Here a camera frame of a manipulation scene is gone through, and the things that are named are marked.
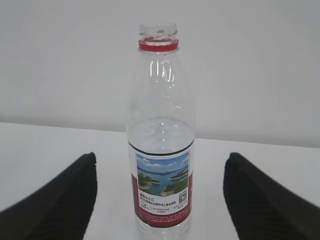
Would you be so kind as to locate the clear plastic water bottle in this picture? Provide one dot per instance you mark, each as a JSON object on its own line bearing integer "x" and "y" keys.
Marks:
{"x": 160, "y": 132}

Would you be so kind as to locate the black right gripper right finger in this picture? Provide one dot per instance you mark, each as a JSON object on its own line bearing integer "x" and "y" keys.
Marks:
{"x": 262, "y": 209}

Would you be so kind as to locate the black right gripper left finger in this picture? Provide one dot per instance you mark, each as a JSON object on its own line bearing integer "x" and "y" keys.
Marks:
{"x": 60, "y": 210}

